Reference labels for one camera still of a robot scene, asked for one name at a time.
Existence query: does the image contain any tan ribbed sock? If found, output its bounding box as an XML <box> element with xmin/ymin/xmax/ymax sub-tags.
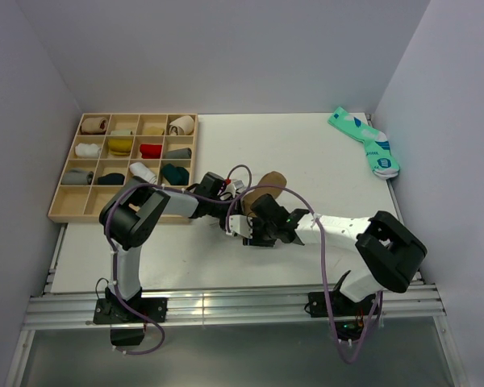
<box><xmin>242</xmin><ymin>171</ymin><xmax>287</xmax><ymax>215</ymax></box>

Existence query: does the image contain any navy rolled sock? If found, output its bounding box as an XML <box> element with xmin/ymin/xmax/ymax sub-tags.
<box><xmin>96</xmin><ymin>173</ymin><xmax>125</xmax><ymax>185</ymax></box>

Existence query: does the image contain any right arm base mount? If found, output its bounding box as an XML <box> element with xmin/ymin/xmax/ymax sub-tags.
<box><xmin>303</xmin><ymin>291</ymin><xmax>375</xmax><ymax>341</ymax></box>

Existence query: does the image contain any cream yellow rolled sock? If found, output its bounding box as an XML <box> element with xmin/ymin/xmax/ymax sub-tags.
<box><xmin>142</xmin><ymin>126</ymin><xmax>165</xmax><ymax>136</ymax></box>

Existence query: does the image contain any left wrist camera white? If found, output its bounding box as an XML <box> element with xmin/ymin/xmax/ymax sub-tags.
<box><xmin>225</xmin><ymin>179</ymin><xmax>246</xmax><ymax>196</ymax></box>

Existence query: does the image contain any teal patterned sock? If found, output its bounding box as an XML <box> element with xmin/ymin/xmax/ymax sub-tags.
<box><xmin>328</xmin><ymin>107</ymin><xmax>400</xmax><ymax>180</ymax></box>

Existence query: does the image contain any beige white rolled sock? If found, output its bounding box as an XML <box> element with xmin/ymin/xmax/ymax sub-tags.
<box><xmin>169</xmin><ymin>115</ymin><xmax>195</xmax><ymax>135</ymax></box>

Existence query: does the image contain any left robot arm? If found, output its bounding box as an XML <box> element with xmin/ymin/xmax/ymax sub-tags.
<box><xmin>99</xmin><ymin>173</ymin><xmax>229</xmax><ymax>322</ymax></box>

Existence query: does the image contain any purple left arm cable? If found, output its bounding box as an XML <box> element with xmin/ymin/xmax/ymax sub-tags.
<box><xmin>103</xmin><ymin>164</ymin><xmax>254</xmax><ymax>356</ymax></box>

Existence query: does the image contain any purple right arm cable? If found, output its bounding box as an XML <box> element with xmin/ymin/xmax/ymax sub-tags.
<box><xmin>225</xmin><ymin>183</ymin><xmax>384</xmax><ymax>364</ymax></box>

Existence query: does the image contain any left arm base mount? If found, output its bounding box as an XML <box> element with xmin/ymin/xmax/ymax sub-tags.
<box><xmin>92</xmin><ymin>294</ymin><xmax>167</xmax><ymax>348</ymax></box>

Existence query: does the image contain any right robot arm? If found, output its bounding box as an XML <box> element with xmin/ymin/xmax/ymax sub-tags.
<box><xmin>244</xmin><ymin>194</ymin><xmax>428</xmax><ymax>314</ymax></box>

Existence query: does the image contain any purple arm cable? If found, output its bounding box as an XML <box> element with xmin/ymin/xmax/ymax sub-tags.
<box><xmin>103</xmin><ymin>164</ymin><xmax>254</xmax><ymax>356</ymax></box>
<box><xmin>225</xmin><ymin>183</ymin><xmax>384</xmax><ymax>364</ymax></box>

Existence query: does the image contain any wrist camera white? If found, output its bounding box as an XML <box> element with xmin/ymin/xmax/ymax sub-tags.
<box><xmin>226</xmin><ymin>214</ymin><xmax>252</xmax><ymax>239</ymax></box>
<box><xmin>225</xmin><ymin>179</ymin><xmax>246</xmax><ymax>196</ymax></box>

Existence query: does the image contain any aluminium frame rail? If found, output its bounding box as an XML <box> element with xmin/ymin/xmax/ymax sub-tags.
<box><xmin>21</xmin><ymin>283</ymin><xmax>445</xmax><ymax>331</ymax></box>

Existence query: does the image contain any pale green rolled sock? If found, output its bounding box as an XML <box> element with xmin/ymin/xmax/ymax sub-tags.
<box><xmin>109</xmin><ymin>128</ymin><xmax>136</xmax><ymax>136</ymax></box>

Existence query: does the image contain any dark teal rolled sock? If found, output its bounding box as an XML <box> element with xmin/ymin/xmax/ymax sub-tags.
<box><xmin>161</xmin><ymin>164</ymin><xmax>190</xmax><ymax>185</ymax></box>

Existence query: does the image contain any beige rolled sock with red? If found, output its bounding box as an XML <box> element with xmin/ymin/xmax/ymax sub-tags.
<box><xmin>80</xmin><ymin>117</ymin><xmax>108</xmax><ymax>135</ymax></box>

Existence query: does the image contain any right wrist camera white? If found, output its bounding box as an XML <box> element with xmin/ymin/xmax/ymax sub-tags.
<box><xmin>226</xmin><ymin>214</ymin><xmax>252</xmax><ymax>239</ymax></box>

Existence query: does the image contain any mustard yellow rolled sock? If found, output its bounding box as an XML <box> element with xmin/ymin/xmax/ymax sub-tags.
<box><xmin>107</xmin><ymin>139</ymin><xmax>133</xmax><ymax>156</ymax></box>

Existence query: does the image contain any grey green rolled sock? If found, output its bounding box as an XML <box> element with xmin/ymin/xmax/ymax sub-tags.
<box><xmin>163</xmin><ymin>148</ymin><xmax>192</xmax><ymax>160</ymax></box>

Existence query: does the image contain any wooden compartment tray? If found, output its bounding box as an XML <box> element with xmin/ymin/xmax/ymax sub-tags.
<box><xmin>48</xmin><ymin>113</ymin><xmax>198</xmax><ymax>223</ymax></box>

